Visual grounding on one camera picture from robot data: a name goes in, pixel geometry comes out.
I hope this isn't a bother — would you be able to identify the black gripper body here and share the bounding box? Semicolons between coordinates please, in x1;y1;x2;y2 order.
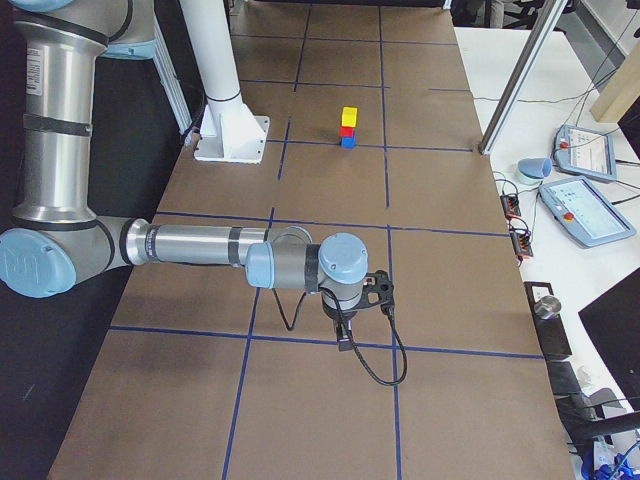
321;292;357;329

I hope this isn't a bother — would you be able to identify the blue wooden block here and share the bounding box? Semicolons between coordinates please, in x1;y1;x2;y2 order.
340;136;357;149

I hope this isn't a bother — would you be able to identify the red wooden block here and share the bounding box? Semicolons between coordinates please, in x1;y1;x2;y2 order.
339;126;356;138

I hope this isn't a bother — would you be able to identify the yellow wooden block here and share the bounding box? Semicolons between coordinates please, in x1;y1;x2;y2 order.
341;106;358;128

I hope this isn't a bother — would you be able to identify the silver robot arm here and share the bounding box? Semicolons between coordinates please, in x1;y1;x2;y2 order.
1;1;370;350

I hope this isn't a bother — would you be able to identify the orange black connector box near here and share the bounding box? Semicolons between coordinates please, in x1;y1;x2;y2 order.
509;227;534;260

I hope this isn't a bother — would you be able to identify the orange black connector box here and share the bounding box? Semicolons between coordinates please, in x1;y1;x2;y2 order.
509;227;534;260
500;193;521;219

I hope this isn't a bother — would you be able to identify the orange black connector box far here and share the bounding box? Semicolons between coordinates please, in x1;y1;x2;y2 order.
500;193;521;219

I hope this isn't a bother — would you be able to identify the metal cylinder weight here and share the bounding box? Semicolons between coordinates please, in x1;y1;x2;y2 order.
533;295;562;320

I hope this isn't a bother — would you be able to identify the tape roll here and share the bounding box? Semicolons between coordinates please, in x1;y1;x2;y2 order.
515;168;544;186

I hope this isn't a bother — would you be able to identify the blue plastic cup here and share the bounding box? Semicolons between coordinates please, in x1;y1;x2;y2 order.
517;157;553;180

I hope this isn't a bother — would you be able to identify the near teach pendant tablet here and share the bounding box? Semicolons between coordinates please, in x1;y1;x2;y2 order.
539;176;636;248

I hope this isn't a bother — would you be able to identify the teach pendant tablet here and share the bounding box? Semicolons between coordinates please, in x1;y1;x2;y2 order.
552;125;617;182
539;176;636;248

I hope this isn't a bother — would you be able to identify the black office chair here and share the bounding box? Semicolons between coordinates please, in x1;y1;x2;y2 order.
546;361;639;454

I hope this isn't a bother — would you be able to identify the far teach pendant tablet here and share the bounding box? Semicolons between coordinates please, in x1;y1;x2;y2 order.
552;125;617;182

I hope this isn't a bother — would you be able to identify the wooden beam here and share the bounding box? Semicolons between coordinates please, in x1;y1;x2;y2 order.
591;44;639;123

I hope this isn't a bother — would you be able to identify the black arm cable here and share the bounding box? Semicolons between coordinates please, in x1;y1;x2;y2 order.
272;269;407;386

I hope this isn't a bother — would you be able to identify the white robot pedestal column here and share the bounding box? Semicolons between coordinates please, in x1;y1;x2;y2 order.
180;0;270;164

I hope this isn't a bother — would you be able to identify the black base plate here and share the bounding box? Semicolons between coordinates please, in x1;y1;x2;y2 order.
524;281;572;361

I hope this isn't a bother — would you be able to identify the aluminium frame post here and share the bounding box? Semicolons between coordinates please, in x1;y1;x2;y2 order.
478;0;567;155

